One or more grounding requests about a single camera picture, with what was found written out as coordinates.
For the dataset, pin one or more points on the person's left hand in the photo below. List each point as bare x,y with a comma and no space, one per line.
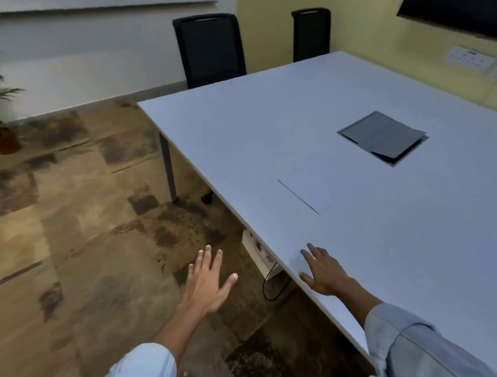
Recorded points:
205,287

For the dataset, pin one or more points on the person's right hand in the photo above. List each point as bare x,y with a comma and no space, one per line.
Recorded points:
327,274

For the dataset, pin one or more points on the person's left middle finger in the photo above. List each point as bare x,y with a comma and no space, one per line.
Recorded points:
207,258

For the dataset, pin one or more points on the person's left thumb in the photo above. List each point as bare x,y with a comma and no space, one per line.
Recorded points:
230,281

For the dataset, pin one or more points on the person's left little finger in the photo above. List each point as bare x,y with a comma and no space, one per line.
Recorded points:
191,272

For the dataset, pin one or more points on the person's right middle finger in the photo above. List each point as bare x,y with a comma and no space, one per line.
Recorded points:
317,253

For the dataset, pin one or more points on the person's right thumb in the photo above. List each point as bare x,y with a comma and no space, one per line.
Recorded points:
307,280

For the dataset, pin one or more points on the person's left forearm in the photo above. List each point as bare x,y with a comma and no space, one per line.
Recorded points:
159,354

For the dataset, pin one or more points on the person's right forearm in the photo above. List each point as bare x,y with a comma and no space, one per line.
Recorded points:
400,342

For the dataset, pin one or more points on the white power strip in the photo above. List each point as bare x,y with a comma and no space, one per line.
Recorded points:
258,250

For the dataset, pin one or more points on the black caster wheel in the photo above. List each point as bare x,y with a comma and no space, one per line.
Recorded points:
207,198

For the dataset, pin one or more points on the grey metal table leg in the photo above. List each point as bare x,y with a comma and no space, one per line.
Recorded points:
168,167

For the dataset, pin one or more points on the large white table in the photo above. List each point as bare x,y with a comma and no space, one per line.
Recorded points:
269,128

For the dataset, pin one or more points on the wide black office chair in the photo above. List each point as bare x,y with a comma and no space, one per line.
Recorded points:
210,50

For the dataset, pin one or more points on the narrow black office chair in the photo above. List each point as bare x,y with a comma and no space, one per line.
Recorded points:
311,35

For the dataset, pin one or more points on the terracotta plant pot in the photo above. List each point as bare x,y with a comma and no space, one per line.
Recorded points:
5,141

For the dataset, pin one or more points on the white wall socket panel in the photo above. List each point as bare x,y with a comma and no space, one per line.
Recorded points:
470,58

